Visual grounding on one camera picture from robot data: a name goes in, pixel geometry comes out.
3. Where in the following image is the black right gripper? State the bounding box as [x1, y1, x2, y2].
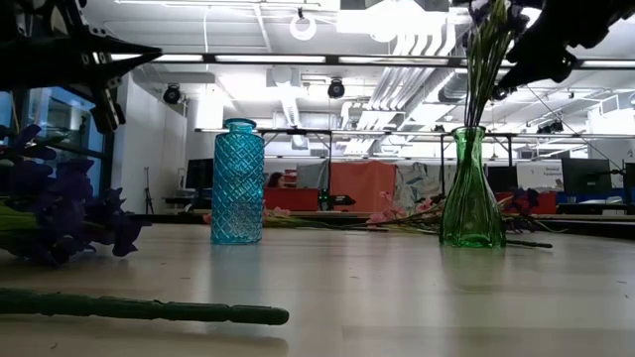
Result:
[450, 0, 581, 103]

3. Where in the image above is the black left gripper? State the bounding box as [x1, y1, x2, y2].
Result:
[0, 0, 164, 134]

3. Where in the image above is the green ribbed glass vase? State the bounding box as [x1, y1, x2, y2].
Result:
[439, 125, 508, 249]

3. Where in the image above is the blue textured glass vase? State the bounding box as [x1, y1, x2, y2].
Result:
[210, 117, 266, 246]

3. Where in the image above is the glass window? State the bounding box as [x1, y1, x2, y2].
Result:
[0, 86, 108, 209]

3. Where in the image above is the black tripod stand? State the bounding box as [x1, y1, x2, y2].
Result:
[142, 166, 156, 215]

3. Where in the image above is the black overhead light bar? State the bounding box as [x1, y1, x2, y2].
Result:
[106, 51, 635, 69]

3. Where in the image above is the small black computer monitor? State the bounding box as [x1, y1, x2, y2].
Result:
[185, 158, 215, 191]

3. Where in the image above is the white sign board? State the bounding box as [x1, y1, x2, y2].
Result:
[515, 160, 565, 192]

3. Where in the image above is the patterned hanging cloth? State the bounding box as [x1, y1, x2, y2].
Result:
[394, 163, 457, 209]

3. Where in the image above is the large black computer monitor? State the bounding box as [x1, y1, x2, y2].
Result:
[561, 158, 613, 195]

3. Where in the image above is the red storage box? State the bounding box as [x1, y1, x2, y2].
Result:
[494, 190, 558, 216]

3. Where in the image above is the orange hanging cloth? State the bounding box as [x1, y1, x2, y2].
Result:
[328, 160, 398, 214]

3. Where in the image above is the red partition panel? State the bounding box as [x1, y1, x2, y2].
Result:
[262, 186, 321, 212]

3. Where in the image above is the black ceiling camera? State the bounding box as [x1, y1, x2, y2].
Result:
[326, 77, 346, 100]
[163, 83, 183, 106]

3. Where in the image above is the white hanging ring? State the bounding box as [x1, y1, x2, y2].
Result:
[289, 12, 318, 43]

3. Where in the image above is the black background workbench frame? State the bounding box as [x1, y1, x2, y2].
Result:
[193, 126, 635, 197]

